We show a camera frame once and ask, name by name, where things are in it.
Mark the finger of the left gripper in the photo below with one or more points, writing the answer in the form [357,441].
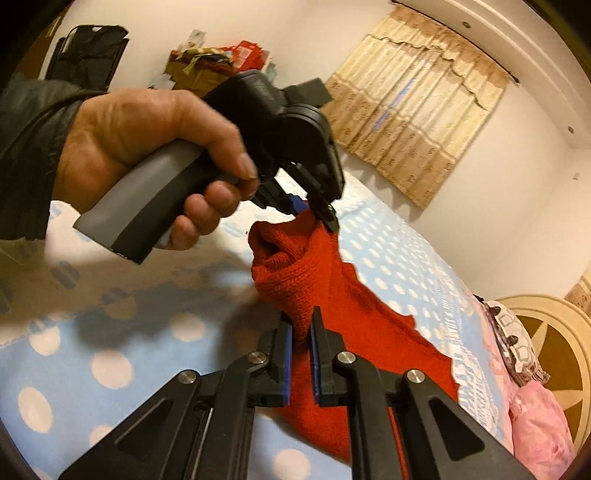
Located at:
[320,206]
[271,194]

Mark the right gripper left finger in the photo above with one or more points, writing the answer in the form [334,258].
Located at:
[196,426]

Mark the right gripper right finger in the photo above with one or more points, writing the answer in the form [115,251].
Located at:
[402,426]

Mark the red knitted sweater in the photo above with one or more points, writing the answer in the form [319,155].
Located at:
[297,268]

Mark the left forearm dark sleeve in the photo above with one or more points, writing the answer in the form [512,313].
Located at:
[36,117]

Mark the red gift box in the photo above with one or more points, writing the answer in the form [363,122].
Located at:
[248,56]

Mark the colourful clutter on desk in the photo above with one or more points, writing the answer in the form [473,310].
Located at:
[208,58]

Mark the pink folded quilt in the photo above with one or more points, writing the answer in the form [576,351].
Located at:
[541,436]

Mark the dark wooden desk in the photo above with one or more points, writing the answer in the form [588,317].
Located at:
[199,82]

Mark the patterned white pillow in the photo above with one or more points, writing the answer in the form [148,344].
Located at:
[515,345]

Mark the beige window curtain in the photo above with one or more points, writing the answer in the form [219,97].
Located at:
[411,98]

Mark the blue polka dot bedsheet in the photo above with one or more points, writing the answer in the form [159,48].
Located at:
[87,336]

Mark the cream wooden headboard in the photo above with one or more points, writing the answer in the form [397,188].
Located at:
[560,333]

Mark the beige side curtain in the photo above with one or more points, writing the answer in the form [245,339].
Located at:
[580,294]

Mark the black folding chair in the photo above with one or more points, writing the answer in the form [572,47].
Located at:
[88,56]

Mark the white card on wall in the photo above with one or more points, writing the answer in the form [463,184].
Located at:
[195,40]

